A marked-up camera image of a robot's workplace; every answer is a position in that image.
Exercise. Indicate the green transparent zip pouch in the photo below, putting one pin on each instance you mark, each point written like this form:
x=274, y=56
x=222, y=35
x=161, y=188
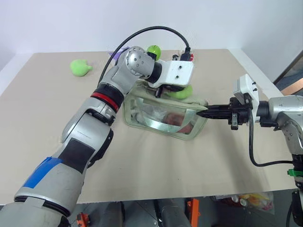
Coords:
x=163, y=113

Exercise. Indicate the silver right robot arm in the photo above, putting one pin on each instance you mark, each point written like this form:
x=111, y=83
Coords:
x=286, y=123

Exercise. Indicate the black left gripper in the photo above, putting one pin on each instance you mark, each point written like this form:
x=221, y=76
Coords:
x=174, y=88

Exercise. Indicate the orange black bracket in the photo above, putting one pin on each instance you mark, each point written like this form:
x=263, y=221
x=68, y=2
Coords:
x=194, y=209

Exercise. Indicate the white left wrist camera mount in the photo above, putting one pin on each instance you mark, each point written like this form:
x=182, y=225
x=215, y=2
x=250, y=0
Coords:
x=176, y=72

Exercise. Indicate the clear bag with colourful items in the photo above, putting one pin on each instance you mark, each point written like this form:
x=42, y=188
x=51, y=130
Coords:
x=251, y=200

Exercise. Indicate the dark rounded shape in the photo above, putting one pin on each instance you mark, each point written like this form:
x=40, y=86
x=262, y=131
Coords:
x=174, y=212

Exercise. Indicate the purple flat object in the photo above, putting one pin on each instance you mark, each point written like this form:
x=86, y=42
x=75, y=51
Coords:
x=117, y=55

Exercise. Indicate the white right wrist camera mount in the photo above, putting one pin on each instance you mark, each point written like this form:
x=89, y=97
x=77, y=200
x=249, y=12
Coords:
x=247, y=91

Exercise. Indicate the green clip on arm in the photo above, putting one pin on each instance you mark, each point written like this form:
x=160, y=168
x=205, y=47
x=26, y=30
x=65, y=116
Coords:
x=294, y=172

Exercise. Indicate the green plush toy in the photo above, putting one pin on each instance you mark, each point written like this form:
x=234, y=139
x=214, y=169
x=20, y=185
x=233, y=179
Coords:
x=80, y=67

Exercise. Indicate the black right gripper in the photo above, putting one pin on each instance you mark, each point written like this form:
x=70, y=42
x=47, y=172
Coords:
x=239, y=111

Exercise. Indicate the green glossy ball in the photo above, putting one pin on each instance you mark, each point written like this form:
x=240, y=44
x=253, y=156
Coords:
x=154, y=50

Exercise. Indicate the small orange black clamp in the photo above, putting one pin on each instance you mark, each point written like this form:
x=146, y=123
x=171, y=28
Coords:
x=81, y=218

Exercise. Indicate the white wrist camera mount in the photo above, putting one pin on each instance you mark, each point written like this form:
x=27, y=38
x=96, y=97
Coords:
x=176, y=72
x=247, y=91

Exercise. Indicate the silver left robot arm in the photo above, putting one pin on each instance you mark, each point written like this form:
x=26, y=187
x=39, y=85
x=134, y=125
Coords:
x=78, y=132

